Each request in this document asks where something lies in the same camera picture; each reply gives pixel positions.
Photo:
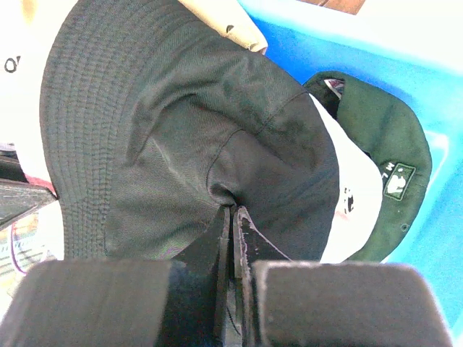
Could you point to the blue plastic bin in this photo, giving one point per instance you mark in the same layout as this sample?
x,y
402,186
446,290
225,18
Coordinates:
x,y
412,49

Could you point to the black bucket hat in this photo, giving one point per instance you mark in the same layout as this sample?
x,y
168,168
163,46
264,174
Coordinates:
x,y
151,121

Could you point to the green and white baseball cap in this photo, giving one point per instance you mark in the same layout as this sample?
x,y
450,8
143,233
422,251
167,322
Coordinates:
x,y
385,166

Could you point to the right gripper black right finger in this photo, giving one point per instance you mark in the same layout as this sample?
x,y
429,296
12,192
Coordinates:
x,y
249,246

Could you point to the beige cap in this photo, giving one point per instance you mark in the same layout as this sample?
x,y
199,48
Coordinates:
x,y
230,20

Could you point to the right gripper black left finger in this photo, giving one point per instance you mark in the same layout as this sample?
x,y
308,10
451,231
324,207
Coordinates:
x,y
195,311

